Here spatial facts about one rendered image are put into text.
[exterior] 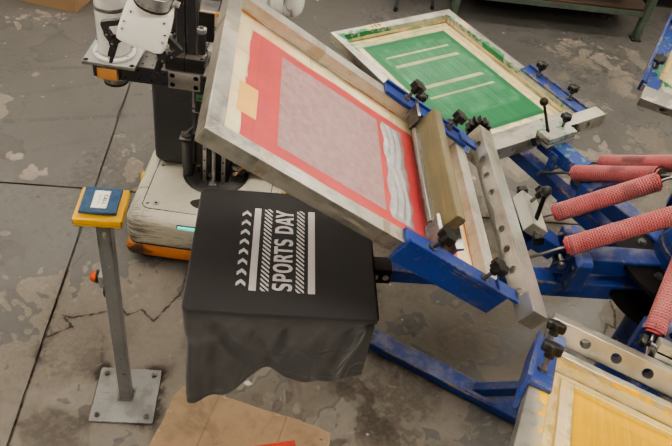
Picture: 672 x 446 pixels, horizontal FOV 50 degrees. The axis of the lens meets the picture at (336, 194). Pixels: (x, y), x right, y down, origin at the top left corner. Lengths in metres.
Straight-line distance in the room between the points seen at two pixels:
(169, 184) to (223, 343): 1.32
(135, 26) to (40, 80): 2.79
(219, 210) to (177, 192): 1.06
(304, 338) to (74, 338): 1.31
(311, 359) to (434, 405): 1.00
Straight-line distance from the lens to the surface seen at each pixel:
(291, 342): 1.87
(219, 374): 2.02
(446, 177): 1.68
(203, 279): 1.84
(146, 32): 1.52
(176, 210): 2.98
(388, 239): 1.48
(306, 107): 1.65
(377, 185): 1.63
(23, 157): 3.76
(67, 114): 4.00
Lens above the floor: 2.34
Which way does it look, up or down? 42 degrees down
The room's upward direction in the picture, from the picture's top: 10 degrees clockwise
